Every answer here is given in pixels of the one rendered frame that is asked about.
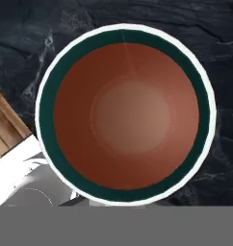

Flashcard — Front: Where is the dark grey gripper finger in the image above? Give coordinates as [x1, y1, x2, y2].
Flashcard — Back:
[58, 190, 91, 207]

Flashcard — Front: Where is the brown bowl with green rim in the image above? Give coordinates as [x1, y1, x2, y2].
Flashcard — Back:
[34, 22, 218, 207]

